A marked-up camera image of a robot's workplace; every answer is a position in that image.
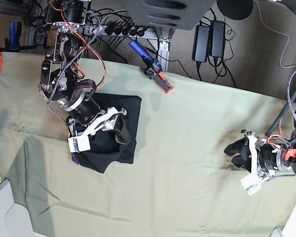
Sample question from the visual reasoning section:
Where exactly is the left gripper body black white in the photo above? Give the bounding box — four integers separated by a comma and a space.
241, 129, 292, 176

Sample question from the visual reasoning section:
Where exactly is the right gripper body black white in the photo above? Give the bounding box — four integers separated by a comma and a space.
69, 107, 127, 136

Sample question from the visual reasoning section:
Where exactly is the dark navy T-shirt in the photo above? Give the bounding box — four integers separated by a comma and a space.
72, 93, 142, 173

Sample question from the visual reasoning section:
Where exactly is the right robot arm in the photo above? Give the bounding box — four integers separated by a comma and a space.
38, 0, 130, 145

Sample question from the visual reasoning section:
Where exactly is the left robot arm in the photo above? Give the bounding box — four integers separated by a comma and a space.
224, 69, 296, 182

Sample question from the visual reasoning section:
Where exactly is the blue orange bar clamp centre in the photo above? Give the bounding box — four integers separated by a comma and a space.
129, 40, 173, 94

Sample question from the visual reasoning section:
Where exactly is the blue orange bar clamp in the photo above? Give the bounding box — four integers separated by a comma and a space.
0, 21, 37, 72
129, 40, 173, 94

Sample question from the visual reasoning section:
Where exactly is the light green table cloth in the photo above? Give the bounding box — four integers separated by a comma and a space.
0, 53, 296, 237

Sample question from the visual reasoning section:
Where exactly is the white power strip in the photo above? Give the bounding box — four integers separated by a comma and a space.
97, 22, 149, 37

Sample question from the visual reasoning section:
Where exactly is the black power brick pair inner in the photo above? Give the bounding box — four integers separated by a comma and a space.
192, 25, 210, 63

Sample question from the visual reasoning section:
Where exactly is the black power brick pair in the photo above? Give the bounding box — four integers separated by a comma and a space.
192, 25, 210, 63
209, 20, 225, 58

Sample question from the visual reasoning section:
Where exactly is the black power brick pair outer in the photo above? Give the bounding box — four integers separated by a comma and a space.
209, 20, 225, 58

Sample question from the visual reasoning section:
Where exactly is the blue orange bar clamp left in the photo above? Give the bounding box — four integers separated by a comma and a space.
0, 21, 37, 72

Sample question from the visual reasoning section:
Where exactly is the black round lamp base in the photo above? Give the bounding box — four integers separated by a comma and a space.
217, 0, 253, 20

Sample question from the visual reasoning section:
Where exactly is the grey white bin corner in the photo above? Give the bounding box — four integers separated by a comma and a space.
0, 180, 36, 237

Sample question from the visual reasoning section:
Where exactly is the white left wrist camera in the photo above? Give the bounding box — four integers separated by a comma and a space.
240, 173, 261, 196

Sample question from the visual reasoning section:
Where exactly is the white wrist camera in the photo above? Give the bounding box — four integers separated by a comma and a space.
68, 135, 91, 153
240, 173, 261, 196

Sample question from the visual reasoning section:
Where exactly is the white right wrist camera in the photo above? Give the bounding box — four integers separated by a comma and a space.
68, 135, 91, 153

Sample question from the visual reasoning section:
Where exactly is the grey overhead camera mount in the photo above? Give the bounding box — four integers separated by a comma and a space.
122, 0, 215, 30

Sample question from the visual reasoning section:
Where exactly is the white cable on carpet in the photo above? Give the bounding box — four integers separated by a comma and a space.
253, 0, 296, 69

